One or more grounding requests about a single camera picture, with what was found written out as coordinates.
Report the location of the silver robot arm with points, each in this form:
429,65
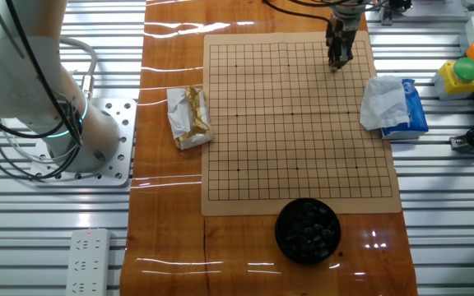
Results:
15,82

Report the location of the black round stone bowl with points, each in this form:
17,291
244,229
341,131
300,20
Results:
279,242

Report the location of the yellow box green push button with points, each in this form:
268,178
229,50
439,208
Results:
451,82

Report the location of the white and gold foil package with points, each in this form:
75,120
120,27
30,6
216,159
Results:
187,119

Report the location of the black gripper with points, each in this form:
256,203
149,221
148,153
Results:
342,32

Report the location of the blue tissue pack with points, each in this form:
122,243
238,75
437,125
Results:
416,111

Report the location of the blue white packet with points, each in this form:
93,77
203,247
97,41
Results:
381,103

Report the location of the white power strip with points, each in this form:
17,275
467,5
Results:
86,263

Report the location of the tan go board mat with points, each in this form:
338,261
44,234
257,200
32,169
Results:
261,144

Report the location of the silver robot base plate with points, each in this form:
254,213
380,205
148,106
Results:
117,123

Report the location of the glossy wooden plank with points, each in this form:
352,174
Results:
167,230

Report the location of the aluminium corner bracket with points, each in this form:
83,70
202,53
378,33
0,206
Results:
459,143

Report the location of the bolted aluminium bracket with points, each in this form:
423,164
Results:
386,17

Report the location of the white paper sheet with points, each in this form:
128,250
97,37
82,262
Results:
438,8

